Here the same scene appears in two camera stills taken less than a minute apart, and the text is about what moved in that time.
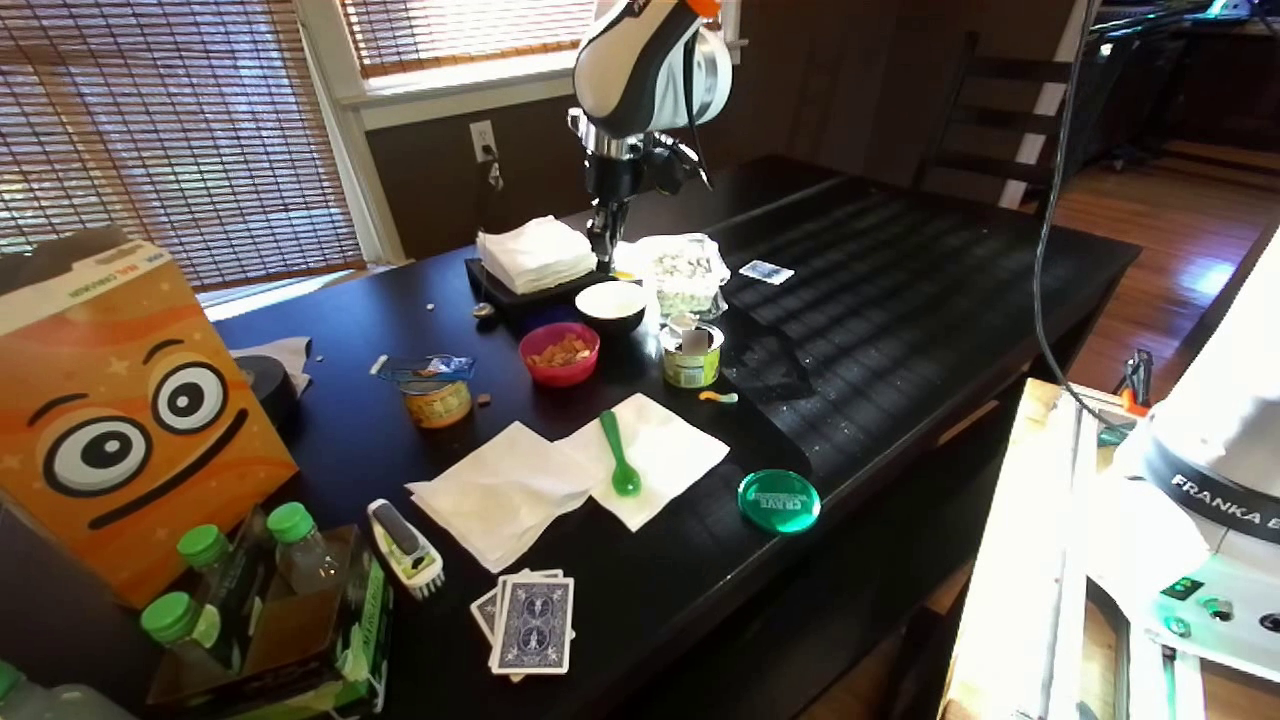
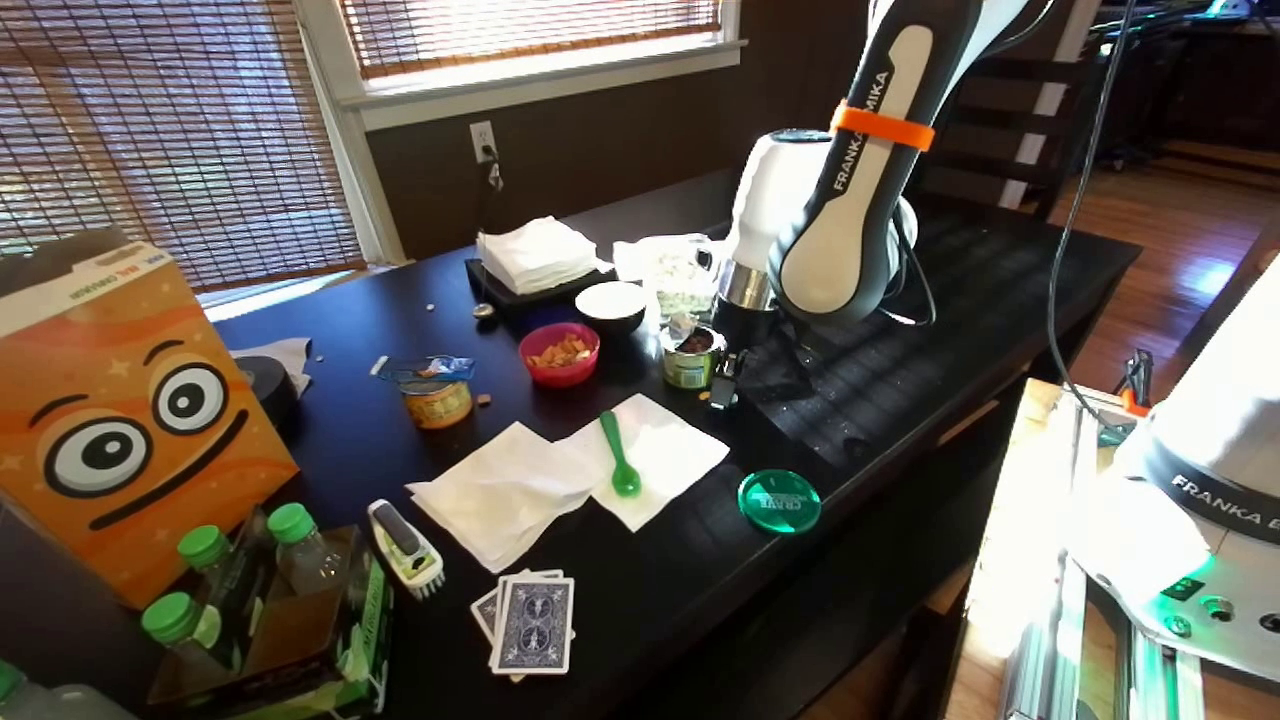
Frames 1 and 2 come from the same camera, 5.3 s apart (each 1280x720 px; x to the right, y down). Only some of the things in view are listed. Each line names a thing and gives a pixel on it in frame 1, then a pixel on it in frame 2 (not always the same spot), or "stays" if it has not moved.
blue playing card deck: (529, 621) stays
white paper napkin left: (503, 493) stays
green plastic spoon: (625, 482) stays
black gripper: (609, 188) -> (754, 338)
